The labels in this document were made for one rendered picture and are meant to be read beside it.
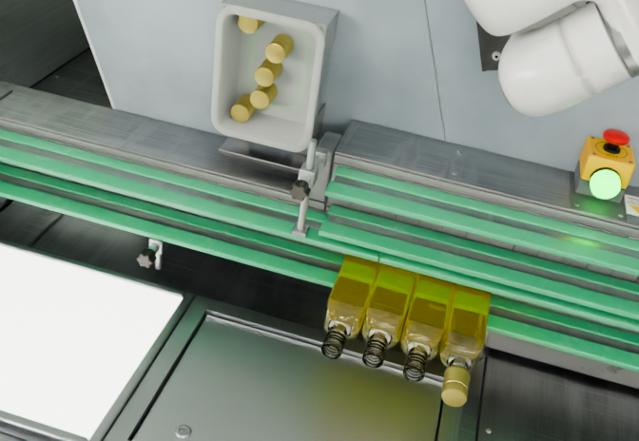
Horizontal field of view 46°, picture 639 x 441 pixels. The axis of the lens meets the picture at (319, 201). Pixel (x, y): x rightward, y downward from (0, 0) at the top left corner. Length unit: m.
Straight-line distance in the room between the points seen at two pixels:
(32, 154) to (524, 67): 0.84
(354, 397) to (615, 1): 0.68
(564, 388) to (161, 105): 0.86
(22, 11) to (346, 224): 1.04
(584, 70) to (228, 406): 0.67
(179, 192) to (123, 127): 0.20
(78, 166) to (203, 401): 0.45
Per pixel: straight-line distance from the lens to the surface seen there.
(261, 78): 1.24
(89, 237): 1.50
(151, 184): 1.28
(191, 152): 1.33
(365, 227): 1.19
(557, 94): 0.87
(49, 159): 1.35
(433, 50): 1.23
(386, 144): 1.23
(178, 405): 1.14
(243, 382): 1.17
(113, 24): 1.40
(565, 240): 1.15
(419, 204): 1.13
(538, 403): 1.32
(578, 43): 0.86
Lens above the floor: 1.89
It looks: 55 degrees down
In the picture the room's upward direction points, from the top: 153 degrees counter-clockwise
